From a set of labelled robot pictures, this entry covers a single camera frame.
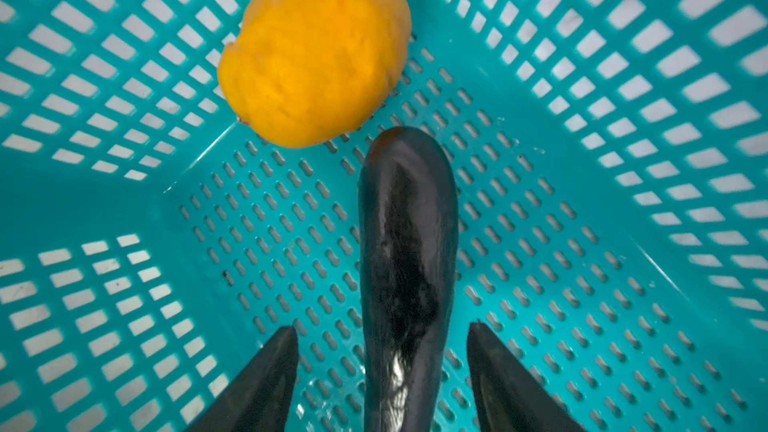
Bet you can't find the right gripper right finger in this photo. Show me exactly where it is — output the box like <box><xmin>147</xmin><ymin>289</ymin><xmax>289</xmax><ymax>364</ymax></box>
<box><xmin>467</xmin><ymin>322</ymin><xmax>583</xmax><ymax>432</ymax></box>

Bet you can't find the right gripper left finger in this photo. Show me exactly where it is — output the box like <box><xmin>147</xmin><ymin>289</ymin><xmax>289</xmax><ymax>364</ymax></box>
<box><xmin>188</xmin><ymin>326</ymin><xmax>299</xmax><ymax>431</ymax></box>

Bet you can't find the dark eggplant toy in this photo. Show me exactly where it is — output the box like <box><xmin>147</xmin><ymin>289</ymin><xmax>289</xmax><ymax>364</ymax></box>
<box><xmin>358</xmin><ymin>127</ymin><xmax>459</xmax><ymax>431</ymax></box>

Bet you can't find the teal plastic basket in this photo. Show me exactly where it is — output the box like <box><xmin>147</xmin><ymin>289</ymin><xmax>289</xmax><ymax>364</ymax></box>
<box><xmin>1</xmin><ymin>0</ymin><xmax>767</xmax><ymax>431</ymax></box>

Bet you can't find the yellow lemon toy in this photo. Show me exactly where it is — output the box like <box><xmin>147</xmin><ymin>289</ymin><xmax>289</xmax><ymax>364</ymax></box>
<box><xmin>217</xmin><ymin>0</ymin><xmax>412</xmax><ymax>149</ymax></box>

